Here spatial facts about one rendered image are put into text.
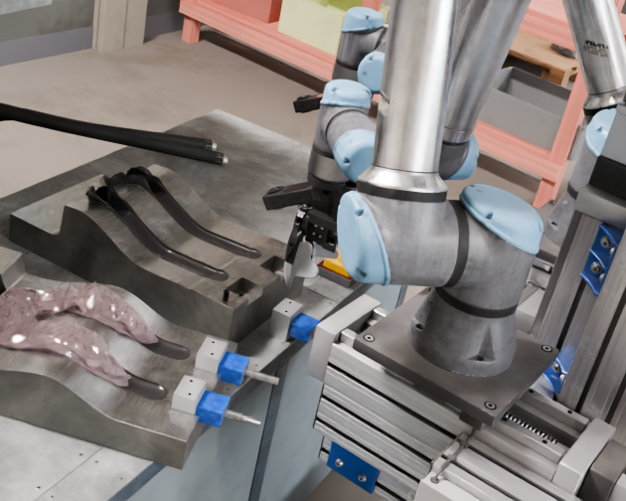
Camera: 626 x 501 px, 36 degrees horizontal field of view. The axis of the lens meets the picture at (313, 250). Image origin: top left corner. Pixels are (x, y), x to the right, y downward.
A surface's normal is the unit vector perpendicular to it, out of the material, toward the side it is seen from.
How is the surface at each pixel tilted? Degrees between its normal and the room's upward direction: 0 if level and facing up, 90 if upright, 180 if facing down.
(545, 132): 90
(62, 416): 90
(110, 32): 90
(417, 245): 71
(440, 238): 52
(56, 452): 0
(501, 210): 8
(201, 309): 90
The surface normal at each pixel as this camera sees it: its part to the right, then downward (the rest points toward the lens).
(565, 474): -0.57, 0.31
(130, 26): 0.80, 0.42
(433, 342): -0.62, -0.04
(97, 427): -0.22, 0.45
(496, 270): 0.19, 0.56
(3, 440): 0.18, -0.85
